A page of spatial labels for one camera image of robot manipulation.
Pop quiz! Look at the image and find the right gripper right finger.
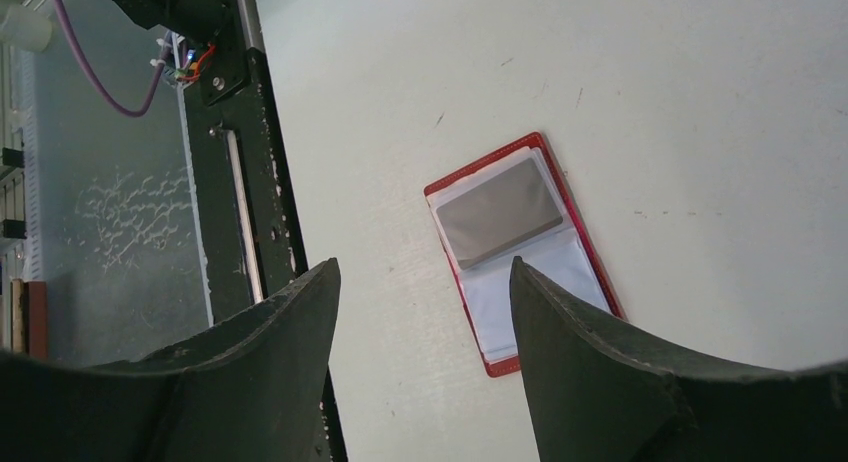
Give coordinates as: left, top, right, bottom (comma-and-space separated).
510, 258, 847, 461

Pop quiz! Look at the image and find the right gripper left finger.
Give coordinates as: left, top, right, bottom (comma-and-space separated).
1, 258, 341, 461

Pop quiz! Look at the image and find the black credit card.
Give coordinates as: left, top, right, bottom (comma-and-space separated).
435, 157, 563, 270

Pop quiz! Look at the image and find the red leather card holder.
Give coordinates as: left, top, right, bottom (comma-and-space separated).
423, 132, 625, 378

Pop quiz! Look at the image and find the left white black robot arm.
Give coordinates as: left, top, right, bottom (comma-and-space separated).
110, 0, 235, 43

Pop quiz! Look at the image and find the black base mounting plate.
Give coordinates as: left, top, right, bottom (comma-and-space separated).
183, 0, 347, 461

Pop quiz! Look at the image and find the left controller board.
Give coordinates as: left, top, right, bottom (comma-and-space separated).
161, 34, 217, 86

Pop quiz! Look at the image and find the white cable duct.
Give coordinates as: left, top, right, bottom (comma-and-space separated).
18, 51, 43, 281

